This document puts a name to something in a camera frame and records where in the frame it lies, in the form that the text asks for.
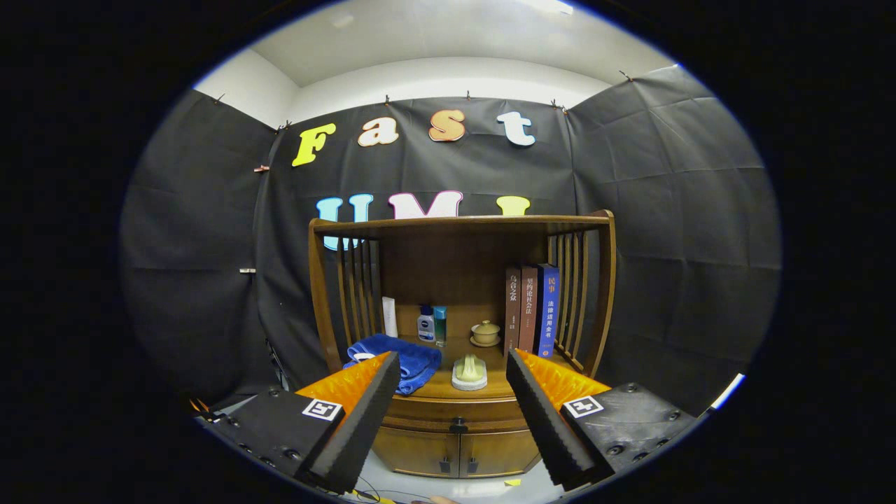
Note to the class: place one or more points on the beige lidded teacup with saucer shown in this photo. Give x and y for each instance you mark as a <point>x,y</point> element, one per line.
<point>485,333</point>

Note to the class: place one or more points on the wooden cabinet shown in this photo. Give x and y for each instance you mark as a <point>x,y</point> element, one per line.
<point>455,266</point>

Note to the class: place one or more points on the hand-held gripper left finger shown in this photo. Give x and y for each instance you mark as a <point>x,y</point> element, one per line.
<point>364,420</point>

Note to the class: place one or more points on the wooden drawer with black knob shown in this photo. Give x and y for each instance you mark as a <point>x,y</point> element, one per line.
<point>490,418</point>

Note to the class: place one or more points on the wooden countertop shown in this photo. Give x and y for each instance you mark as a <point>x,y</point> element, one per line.
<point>498,371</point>

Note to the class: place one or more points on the blue folded towel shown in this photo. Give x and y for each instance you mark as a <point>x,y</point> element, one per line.
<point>413,364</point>

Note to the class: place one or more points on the white tube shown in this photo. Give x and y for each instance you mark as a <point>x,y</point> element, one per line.
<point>389,318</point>

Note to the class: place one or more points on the blue book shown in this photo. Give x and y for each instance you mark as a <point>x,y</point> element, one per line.
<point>548,311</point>

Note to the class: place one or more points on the reddish brown book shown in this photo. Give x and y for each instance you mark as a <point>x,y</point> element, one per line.
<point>528,308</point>

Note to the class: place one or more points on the wooden cabinet door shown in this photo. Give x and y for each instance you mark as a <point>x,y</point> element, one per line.
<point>416,451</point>
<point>497,453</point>

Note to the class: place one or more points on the teal bottle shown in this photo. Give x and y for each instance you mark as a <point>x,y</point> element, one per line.
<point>440,327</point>

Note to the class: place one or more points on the dark brown book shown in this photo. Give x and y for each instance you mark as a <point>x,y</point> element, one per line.
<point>513,308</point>

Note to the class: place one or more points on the white bottle with blue cap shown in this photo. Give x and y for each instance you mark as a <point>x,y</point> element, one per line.
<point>425,327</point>

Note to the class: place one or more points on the black backdrop cloth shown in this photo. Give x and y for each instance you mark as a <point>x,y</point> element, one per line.
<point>196,245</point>

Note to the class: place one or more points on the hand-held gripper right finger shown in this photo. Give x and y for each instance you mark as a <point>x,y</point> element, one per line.
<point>542,420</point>

